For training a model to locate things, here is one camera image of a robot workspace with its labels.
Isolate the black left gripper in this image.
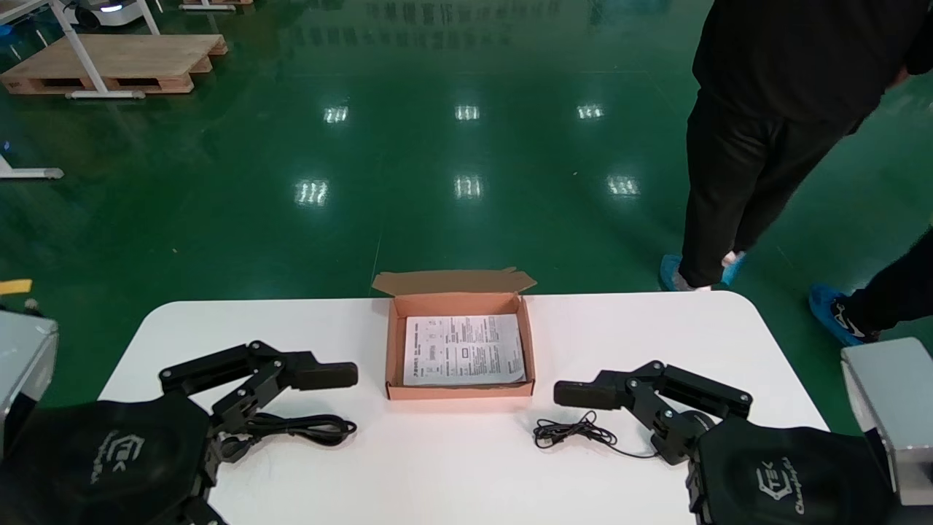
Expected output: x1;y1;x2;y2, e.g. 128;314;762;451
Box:
0;394;228;525

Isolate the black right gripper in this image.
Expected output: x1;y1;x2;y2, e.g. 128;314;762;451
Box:
685;416;906;525

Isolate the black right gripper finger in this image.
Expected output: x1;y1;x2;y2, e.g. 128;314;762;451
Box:
553;360;753;465

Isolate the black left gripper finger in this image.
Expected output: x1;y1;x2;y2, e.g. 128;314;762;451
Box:
159;341;359;438

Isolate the black wired computer mouse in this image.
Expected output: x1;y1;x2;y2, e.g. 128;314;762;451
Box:
533;411;661;461

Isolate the thick black power cable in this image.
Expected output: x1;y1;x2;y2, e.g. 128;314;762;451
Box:
221;413;359;463

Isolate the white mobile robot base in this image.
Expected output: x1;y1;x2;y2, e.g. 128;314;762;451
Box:
64;0;150;28

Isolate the open brown cardboard box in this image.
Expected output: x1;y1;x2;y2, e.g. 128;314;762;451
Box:
372;267;538;401

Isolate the white printed paper manual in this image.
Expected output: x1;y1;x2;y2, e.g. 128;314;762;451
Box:
403;314;527;386

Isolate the white metal table foot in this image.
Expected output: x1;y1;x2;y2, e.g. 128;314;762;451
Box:
0;154;65;181

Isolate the large wooden pallet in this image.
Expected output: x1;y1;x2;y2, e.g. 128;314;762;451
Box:
0;33;229;96

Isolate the person in black, white shoes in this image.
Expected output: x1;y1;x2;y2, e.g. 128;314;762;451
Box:
660;0;933;292

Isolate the white metal table frame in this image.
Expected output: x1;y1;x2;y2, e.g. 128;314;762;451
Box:
0;0;162;101

